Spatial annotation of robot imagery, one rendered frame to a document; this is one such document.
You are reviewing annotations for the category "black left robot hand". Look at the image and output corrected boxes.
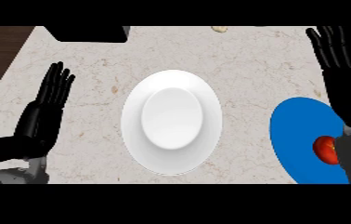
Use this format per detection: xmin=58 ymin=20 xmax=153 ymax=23
xmin=0 ymin=60 xmax=76 ymax=163

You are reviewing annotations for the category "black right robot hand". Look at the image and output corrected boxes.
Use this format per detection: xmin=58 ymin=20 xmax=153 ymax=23
xmin=303 ymin=25 xmax=351 ymax=128

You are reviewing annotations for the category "blue round plate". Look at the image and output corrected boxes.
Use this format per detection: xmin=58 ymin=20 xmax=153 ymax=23
xmin=268 ymin=97 xmax=351 ymax=185

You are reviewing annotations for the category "red tomato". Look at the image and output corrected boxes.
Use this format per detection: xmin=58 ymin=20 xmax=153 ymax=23
xmin=310 ymin=136 xmax=340 ymax=165

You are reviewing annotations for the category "white oval plate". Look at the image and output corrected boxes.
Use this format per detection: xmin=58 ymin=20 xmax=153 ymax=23
xmin=119 ymin=69 xmax=223 ymax=177

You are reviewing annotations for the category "black appliance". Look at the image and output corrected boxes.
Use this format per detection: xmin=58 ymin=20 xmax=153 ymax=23
xmin=42 ymin=25 xmax=131 ymax=44

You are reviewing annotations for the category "beige round object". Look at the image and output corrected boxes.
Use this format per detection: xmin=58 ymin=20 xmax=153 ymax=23
xmin=209 ymin=25 xmax=228 ymax=34

